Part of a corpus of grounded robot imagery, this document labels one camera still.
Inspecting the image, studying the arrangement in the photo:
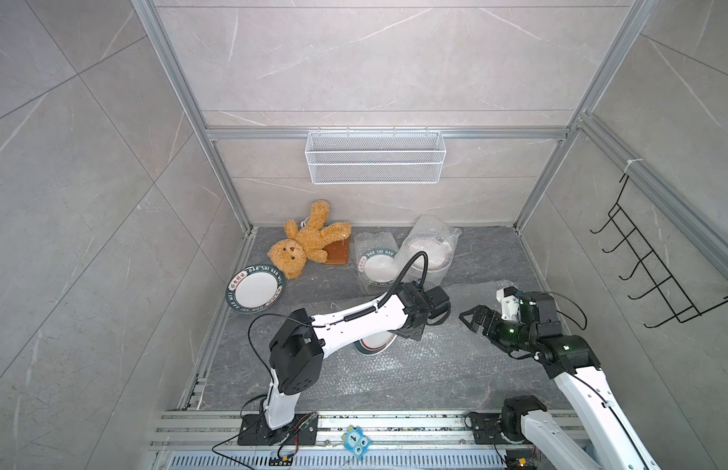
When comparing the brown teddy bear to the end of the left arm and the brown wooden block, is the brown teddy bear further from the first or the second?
the end of the left arm

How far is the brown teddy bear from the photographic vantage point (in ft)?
3.37

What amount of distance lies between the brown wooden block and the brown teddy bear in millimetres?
16

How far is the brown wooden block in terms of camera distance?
108cm

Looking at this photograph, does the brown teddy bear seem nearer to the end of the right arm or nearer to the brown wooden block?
the brown wooden block
